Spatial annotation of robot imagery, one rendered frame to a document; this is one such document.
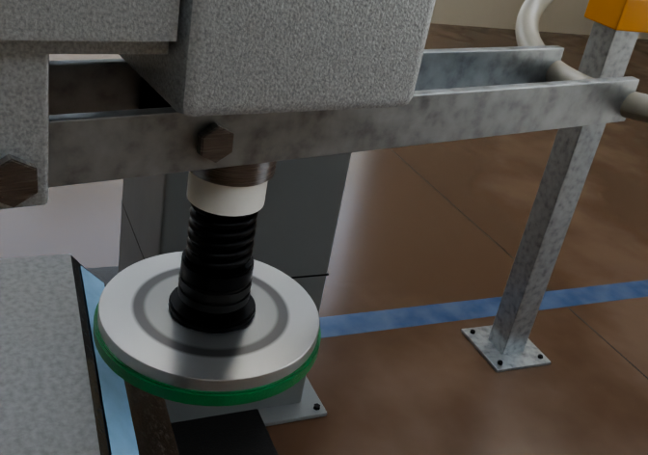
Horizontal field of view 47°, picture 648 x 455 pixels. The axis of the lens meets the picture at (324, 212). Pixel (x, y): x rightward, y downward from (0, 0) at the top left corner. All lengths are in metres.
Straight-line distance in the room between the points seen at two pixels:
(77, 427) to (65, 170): 0.25
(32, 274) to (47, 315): 0.08
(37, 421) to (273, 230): 1.00
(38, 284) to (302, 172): 0.82
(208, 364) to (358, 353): 1.54
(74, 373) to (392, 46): 0.42
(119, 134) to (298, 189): 1.07
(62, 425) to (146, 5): 0.38
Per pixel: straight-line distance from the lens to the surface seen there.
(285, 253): 1.67
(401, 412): 2.05
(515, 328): 2.31
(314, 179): 1.60
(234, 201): 0.65
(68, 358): 0.77
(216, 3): 0.49
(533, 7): 1.10
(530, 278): 2.22
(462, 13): 6.75
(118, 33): 0.48
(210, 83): 0.50
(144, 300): 0.75
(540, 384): 2.32
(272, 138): 0.60
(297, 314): 0.75
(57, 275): 0.89
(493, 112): 0.74
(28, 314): 0.83
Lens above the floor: 1.31
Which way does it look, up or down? 27 degrees down
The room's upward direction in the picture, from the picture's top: 11 degrees clockwise
